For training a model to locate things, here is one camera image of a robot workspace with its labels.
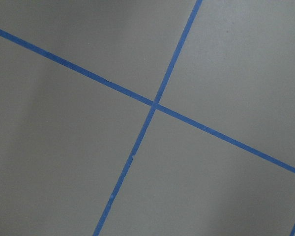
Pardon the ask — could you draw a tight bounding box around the brown paper table cover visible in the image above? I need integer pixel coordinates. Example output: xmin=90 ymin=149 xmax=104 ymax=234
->
xmin=0 ymin=0 xmax=295 ymax=236

